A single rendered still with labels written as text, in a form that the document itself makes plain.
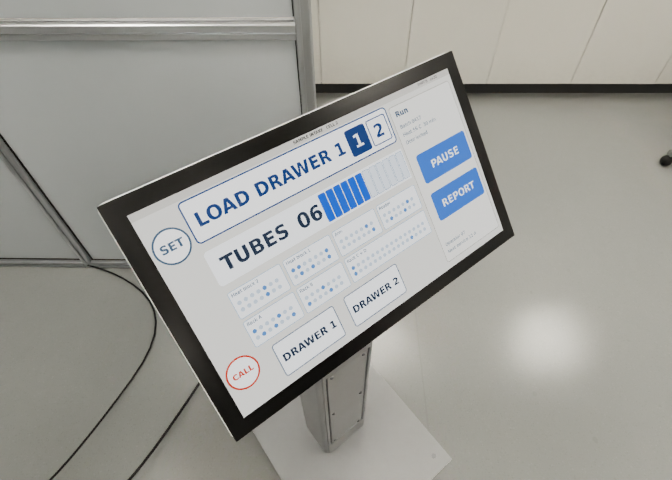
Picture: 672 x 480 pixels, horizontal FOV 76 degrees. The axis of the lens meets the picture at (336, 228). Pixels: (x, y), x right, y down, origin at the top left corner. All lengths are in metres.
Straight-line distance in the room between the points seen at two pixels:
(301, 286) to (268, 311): 0.05
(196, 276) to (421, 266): 0.31
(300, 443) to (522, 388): 0.79
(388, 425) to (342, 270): 1.02
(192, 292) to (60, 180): 1.32
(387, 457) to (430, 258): 0.97
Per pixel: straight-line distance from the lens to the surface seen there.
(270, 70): 1.25
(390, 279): 0.60
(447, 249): 0.66
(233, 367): 0.54
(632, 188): 2.61
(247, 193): 0.51
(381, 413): 1.55
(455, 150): 0.67
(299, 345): 0.56
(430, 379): 1.65
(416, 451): 1.53
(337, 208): 0.55
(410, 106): 0.63
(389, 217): 0.60
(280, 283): 0.53
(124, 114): 1.47
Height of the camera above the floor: 1.51
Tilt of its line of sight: 49 degrees down
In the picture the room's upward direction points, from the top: 1 degrees counter-clockwise
